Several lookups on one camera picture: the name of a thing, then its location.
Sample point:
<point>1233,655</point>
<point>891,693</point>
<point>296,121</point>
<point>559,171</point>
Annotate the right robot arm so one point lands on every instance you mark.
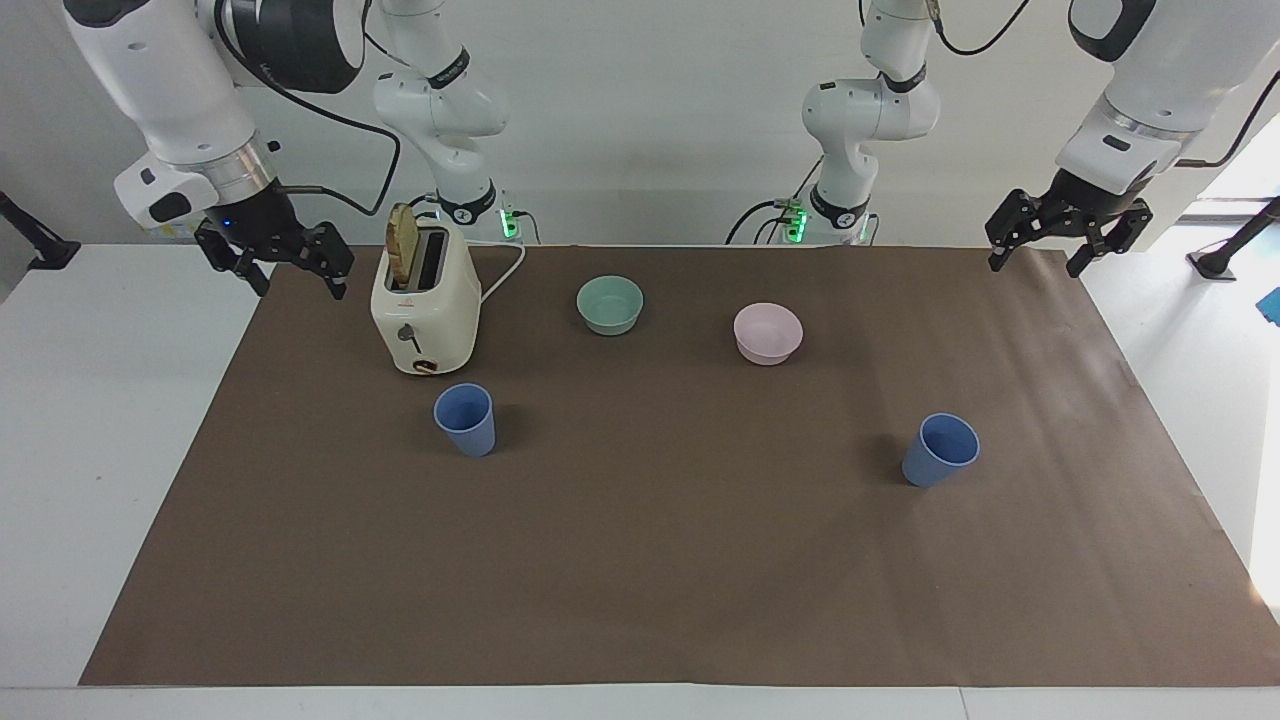
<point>175,95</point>

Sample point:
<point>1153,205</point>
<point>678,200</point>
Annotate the pink bowl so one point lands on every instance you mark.
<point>768,335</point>

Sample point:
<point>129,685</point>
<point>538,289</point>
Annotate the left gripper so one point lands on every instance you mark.
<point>1088,198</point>

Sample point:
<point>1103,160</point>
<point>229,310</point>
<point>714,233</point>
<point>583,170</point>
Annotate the blue cup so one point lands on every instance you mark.
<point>466,425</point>
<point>938,455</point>

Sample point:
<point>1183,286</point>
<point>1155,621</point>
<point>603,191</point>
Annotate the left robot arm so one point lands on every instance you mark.
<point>870,115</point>

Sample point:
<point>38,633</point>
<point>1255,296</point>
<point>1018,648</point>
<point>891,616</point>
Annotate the toast slice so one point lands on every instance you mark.
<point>402,245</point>

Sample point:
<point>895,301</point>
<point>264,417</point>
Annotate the black stand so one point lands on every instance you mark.
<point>1222,260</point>
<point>45,250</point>

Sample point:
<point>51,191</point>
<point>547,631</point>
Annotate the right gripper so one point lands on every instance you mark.
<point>255,220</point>

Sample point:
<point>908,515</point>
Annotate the blue object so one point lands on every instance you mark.
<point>1270,306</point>

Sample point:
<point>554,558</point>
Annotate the green bowl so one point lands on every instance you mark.
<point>610,303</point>

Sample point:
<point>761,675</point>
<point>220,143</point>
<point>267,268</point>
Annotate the cream toaster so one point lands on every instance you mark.
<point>425,315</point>

